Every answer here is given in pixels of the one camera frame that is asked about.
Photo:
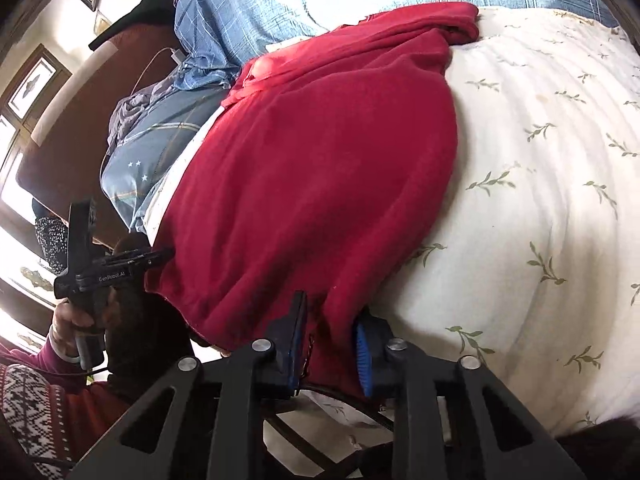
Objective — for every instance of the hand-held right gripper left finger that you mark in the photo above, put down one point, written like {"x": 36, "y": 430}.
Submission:
{"x": 296, "y": 355}

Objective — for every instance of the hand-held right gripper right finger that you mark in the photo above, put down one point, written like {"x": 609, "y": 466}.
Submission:
{"x": 362, "y": 360}

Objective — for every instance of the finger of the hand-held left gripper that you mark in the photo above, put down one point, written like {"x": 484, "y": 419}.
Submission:
{"x": 159, "y": 256}

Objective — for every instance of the red fleece garment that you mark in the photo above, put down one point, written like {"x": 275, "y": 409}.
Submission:
{"x": 310, "y": 170}

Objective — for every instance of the person's left forearm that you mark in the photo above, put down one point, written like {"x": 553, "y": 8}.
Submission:
{"x": 30, "y": 365}

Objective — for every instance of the person's left hand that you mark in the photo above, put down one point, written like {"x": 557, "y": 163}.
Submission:
{"x": 62, "y": 322}

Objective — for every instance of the dark speckled cloth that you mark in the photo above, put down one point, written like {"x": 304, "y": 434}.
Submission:
{"x": 50, "y": 240}

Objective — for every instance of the dark brown cloth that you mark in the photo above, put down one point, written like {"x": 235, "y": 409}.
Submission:
{"x": 145, "y": 340}

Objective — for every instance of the grey plaid star duvet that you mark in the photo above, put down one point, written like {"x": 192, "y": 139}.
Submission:
{"x": 145, "y": 150}

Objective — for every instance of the brown wooden headboard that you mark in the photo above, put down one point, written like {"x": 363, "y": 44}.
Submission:
{"x": 75, "y": 150}

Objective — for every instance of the red white patterned sweater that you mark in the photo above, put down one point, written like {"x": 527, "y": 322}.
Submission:
{"x": 30, "y": 410}

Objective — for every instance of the black cloth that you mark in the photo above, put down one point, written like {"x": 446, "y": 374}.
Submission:
{"x": 145, "y": 10}

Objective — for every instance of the dark furry cloth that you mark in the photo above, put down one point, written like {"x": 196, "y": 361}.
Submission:
{"x": 600, "y": 447}

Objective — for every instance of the blue plaid quilt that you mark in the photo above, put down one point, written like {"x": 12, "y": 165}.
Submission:
{"x": 260, "y": 10}

